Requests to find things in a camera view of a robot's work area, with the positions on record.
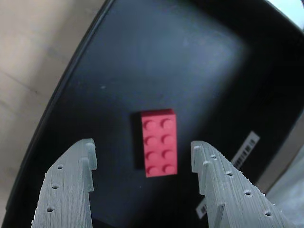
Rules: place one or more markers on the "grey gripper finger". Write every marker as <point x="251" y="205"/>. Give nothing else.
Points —
<point x="64" y="197"/>
<point x="237" y="204"/>

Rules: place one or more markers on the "long white barcode label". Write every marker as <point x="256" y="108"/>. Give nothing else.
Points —
<point x="245" y="150"/>

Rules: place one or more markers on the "red lego brick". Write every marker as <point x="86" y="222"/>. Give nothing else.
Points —
<point x="159" y="145"/>

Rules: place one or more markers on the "black bin box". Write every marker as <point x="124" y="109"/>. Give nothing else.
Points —
<point x="142" y="59"/>

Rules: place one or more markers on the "small white barcode sticker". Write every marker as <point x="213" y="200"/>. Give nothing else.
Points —
<point x="202" y="210"/>

